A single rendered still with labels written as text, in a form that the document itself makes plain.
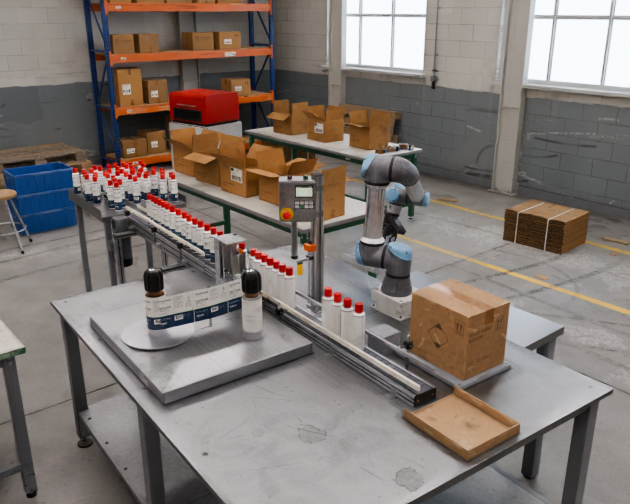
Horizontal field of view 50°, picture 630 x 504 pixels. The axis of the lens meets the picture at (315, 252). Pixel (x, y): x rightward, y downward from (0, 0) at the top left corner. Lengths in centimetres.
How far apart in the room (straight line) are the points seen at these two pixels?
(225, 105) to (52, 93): 287
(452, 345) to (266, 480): 92
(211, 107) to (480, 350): 616
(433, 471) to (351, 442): 29
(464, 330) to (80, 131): 855
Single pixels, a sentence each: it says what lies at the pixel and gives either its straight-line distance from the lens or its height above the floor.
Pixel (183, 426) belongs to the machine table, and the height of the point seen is 83.
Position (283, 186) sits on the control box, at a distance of 297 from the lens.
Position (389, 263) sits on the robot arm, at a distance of 313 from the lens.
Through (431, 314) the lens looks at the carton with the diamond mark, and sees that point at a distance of 268.
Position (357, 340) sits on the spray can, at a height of 93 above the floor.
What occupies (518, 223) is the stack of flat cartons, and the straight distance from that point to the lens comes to 690.
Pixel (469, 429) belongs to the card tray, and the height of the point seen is 83.
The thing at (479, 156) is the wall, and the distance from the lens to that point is 909.
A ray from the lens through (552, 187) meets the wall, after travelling 855.
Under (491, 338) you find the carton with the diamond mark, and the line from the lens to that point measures 270.
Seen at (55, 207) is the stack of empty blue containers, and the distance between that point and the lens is 751.
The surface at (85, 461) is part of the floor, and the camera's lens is 380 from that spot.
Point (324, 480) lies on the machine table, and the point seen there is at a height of 83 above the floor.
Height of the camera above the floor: 219
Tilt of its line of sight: 20 degrees down
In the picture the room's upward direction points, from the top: straight up
